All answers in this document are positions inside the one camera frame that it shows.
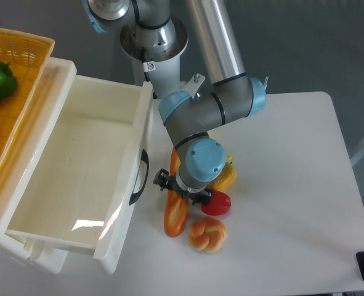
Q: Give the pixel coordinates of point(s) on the round knotted bread roll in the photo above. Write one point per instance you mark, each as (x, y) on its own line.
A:
(207, 235)

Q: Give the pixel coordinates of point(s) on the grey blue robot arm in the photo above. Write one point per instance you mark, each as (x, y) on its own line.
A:
(188, 119)

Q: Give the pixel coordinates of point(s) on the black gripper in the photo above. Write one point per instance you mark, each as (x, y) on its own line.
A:
(165, 180)

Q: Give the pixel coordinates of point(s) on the yellow bell pepper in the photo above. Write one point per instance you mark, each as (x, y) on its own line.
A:
(226, 178)

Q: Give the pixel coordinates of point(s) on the white plastic drawer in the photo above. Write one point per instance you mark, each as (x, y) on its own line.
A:
(81, 195)

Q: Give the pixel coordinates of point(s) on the red bell pepper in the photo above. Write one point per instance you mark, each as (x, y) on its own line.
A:
(219, 205)

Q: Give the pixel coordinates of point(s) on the long orange baguette bread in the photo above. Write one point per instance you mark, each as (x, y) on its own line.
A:
(175, 214)

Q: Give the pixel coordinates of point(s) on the white plastic drawer cabinet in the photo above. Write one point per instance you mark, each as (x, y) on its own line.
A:
(37, 125)

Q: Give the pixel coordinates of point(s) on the orange woven plastic basket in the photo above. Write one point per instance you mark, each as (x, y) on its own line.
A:
(28, 55)

